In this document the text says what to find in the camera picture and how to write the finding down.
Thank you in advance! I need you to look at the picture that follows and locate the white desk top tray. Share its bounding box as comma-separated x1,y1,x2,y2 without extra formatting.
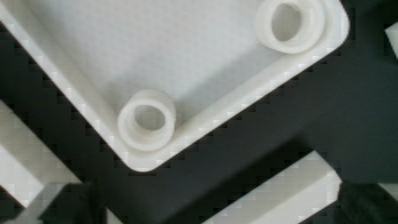
0,0,349,172

